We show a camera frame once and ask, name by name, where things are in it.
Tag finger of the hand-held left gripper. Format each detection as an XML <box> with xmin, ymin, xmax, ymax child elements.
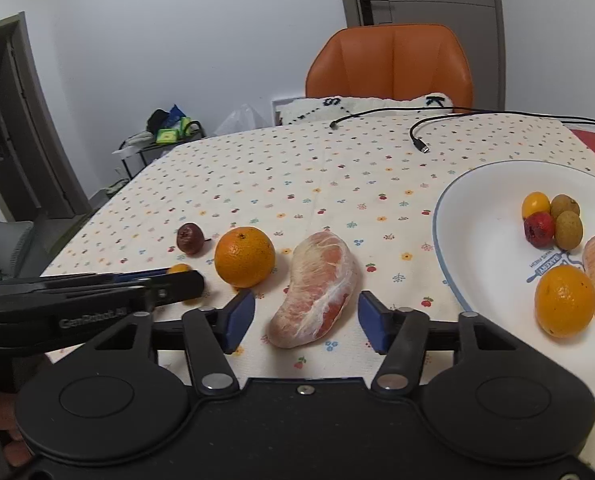
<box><xmin>0</xmin><ymin>270</ymin><xmax>206</xmax><ymax>308</ymax></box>
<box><xmin>42</xmin><ymin>268</ymin><xmax>178</xmax><ymax>283</ymax></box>

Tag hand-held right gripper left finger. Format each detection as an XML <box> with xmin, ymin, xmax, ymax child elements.
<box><xmin>80</xmin><ymin>290</ymin><xmax>256</xmax><ymax>394</ymax></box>

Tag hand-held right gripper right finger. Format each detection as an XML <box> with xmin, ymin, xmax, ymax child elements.
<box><xmin>357</xmin><ymin>291</ymin><xmax>531</xmax><ymax>392</ymax></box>

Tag oval kumquat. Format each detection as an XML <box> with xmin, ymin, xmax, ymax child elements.
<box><xmin>167</xmin><ymin>263</ymin><xmax>201</xmax><ymax>306</ymax></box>

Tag white plate blue rim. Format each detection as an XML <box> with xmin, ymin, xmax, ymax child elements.
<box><xmin>432</xmin><ymin>160</ymin><xmax>595</xmax><ymax>405</ymax></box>

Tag red round fruit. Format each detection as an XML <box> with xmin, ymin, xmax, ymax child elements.
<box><xmin>523</xmin><ymin>211</ymin><xmax>557</xmax><ymax>248</ymax></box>

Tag orange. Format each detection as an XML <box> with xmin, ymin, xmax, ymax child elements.
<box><xmin>214</xmin><ymin>226</ymin><xmax>276</xmax><ymax>289</ymax></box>
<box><xmin>535</xmin><ymin>265</ymin><xmax>595</xmax><ymax>338</ymax></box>

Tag small round kumquat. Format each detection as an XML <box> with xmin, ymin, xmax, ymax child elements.
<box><xmin>521</xmin><ymin>191</ymin><xmax>551</xmax><ymax>221</ymax></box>

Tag green kiwi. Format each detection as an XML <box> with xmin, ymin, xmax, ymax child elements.
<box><xmin>550</xmin><ymin>194</ymin><xmax>581</xmax><ymax>220</ymax></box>
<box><xmin>555</xmin><ymin>211</ymin><xmax>584</xmax><ymax>251</ymax></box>

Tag dark red wrinkled fruit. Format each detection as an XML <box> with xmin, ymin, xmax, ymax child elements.
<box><xmin>176</xmin><ymin>222</ymin><xmax>213</xmax><ymax>256</ymax></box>

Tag grey padded seat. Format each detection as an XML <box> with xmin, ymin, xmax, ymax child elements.
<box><xmin>0</xmin><ymin>220</ymin><xmax>35</xmax><ymax>277</ymax></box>

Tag black metal rack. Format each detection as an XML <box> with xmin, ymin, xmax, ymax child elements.
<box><xmin>112</xmin><ymin>122</ymin><xmax>207</xmax><ymax>181</ymax></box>

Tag floral tablecloth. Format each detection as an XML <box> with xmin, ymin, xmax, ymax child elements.
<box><xmin>42</xmin><ymin>112</ymin><xmax>595</xmax><ymax>480</ymax></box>

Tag green and blue packets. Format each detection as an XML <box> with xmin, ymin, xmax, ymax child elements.
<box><xmin>156</xmin><ymin>105</ymin><xmax>203</xmax><ymax>145</ymax></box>

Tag clear plastic bag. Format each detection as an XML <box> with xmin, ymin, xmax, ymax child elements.
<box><xmin>214</xmin><ymin>104</ymin><xmax>270</xmax><ymax>136</ymax></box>

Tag white cushion black pattern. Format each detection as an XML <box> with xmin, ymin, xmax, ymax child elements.
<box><xmin>278</xmin><ymin>92</ymin><xmax>455</xmax><ymax>126</ymax></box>

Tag orange chair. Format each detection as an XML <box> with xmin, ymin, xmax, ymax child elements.
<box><xmin>305</xmin><ymin>24</ymin><xmax>475</xmax><ymax>113</ymax></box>

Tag grey door frame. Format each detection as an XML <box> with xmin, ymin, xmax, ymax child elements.
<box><xmin>0</xmin><ymin>12</ymin><xmax>93</xmax><ymax>222</ymax></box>

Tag black cable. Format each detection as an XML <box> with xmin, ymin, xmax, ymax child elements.
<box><xmin>409</xmin><ymin>114</ymin><xmax>595</xmax><ymax>155</ymax></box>
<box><xmin>330</xmin><ymin>105</ymin><xmax>595</xmax><ymax>130</ymax></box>

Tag black door handle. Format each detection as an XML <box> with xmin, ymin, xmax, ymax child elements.
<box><xmin>357</xmin><ymin>0</ymin><xmax>391</xmax><ymax>28</ymax></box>

